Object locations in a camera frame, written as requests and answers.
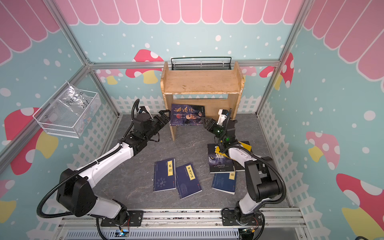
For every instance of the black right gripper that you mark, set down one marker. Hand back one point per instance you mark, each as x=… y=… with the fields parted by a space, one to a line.
x=210 y=124

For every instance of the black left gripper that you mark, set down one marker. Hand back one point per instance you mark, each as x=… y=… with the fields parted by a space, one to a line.
x=163 y=123

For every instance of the purple portrait cover book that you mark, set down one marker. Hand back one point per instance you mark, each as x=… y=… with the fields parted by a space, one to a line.
x=187 y=115

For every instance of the yellow cover book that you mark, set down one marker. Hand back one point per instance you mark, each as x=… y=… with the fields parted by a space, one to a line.
x=238 y=152

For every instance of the dark wolf cover book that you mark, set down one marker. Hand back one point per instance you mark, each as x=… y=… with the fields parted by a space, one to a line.
x=218 y=163

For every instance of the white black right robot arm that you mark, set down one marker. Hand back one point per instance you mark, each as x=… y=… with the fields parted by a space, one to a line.
x=265 y=185

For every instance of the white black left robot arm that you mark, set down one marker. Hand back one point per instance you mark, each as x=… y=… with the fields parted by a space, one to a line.
x=75 y=188

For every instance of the black book under stack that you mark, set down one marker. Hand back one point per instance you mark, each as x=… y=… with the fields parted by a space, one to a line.
x=238 y=167

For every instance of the wooden two-tier bookshelf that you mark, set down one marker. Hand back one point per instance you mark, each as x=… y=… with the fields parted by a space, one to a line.
x=204 y=82

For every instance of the blue book small yellow label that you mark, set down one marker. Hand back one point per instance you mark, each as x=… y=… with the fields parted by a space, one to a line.
x=225 y=182

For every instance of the navy book left yellow label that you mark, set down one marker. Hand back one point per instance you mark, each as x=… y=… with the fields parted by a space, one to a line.
x=164 y=175

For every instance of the navy book tilted yellow label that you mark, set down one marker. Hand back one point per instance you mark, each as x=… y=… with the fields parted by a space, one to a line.
x=187 y=181

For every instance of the clear plastic bag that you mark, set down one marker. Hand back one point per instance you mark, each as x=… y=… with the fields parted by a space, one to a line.
x=75 y=111

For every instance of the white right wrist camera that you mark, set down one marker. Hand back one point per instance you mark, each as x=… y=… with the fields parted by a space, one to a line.
x=223 y=115

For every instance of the black wire mesh basket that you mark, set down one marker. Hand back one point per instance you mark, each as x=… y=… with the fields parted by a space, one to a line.
x=201 y=63

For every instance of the white wire wall basket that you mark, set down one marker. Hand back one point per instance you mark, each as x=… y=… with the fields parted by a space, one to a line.
x=47 y=115

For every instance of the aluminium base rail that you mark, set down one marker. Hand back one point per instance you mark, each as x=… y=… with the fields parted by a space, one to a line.
x=190 y=224

